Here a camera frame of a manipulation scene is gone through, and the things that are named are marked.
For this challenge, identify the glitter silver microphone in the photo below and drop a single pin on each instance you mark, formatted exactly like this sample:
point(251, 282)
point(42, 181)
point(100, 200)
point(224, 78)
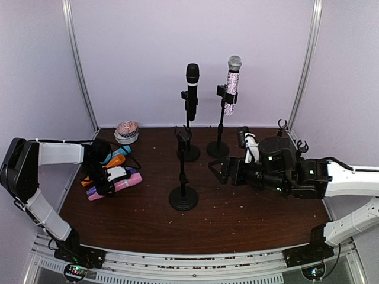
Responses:
point(234, 64)

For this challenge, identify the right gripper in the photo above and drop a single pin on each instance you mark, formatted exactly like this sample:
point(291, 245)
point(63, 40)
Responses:
point(231, 161)

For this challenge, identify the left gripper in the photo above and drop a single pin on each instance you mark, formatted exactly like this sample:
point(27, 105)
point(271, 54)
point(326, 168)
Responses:
point(102, 189)

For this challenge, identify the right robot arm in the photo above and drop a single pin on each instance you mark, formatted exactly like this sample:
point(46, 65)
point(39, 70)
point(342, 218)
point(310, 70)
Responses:
point(274, 163)

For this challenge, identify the glitter mic stand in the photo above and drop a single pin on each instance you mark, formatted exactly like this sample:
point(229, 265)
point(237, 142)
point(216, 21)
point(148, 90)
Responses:
point(218, 148)

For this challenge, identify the purple microphone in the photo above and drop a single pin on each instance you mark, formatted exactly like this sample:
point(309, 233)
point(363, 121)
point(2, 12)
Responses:
point(130, 171)

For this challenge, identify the blue microphone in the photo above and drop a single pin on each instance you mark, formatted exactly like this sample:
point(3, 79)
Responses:
point(126, 150)

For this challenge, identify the pink mic stand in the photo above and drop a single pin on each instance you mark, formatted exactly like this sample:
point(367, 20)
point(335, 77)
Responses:
point(183, 198)

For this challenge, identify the front aluminium rail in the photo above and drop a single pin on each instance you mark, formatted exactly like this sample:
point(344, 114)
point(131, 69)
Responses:
point(265, 266)

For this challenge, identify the orange microphone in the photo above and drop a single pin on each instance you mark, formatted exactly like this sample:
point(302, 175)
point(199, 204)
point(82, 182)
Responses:
point(118, 160)

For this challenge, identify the left aluminium post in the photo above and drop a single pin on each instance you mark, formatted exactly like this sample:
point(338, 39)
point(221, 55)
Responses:
point(67, 13)

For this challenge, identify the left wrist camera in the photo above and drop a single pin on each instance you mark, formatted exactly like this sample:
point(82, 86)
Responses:
point(115, 172)

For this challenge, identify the black microphone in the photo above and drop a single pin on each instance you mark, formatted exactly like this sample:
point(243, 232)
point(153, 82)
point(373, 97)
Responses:
point(192, 77)

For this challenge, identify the pink microphone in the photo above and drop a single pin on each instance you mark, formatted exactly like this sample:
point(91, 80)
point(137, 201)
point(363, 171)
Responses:
point(134, 180)

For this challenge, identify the mic stand front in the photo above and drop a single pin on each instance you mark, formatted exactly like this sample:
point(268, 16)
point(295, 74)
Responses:
point(302, 146)

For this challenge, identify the right aluminium post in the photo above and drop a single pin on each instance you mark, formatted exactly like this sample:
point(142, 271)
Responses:
point(315, 24)

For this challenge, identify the aluminium post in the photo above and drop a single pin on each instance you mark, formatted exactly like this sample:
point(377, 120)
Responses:
point(315, 24)
point(67, 13)

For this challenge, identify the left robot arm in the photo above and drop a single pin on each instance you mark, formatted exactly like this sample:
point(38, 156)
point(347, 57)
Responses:
point(19, 176)

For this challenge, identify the black mic stand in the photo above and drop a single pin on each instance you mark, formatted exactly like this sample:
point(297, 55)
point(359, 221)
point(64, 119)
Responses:
point(191, 152)

